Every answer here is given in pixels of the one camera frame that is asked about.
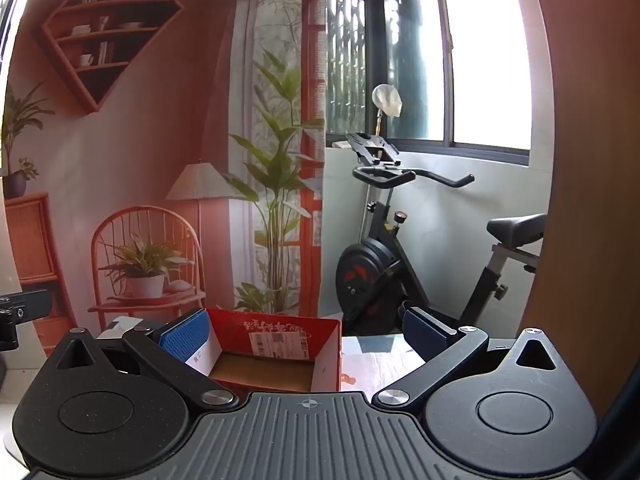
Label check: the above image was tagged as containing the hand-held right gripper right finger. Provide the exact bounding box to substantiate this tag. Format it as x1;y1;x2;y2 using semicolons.
372;307;561;408

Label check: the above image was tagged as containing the black exercise bike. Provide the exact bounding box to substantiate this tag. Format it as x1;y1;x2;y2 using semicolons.
335;132;548;337

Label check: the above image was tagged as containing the brown wooden panel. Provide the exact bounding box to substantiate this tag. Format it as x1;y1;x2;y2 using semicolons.
520;0;640;413

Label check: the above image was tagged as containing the dark framed window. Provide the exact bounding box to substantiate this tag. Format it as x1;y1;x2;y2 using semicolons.
262;0;534;167

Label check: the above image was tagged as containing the red cardboard box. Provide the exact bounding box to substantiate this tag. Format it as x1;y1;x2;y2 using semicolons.
205;308;344;394

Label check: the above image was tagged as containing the printed wall poster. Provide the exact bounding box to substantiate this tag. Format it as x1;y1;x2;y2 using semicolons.
0;0;329;356

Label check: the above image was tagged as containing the white flat packet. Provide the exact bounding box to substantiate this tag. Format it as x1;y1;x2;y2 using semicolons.
97;316;166;347

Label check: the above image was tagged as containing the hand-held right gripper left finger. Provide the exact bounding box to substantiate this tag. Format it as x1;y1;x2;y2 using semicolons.
52;308;240;409

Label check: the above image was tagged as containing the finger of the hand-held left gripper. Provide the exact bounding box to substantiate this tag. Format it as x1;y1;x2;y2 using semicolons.
0;288;54;321

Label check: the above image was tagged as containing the white plastic bag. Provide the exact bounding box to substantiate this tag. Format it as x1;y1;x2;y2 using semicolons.
371;84;404;117

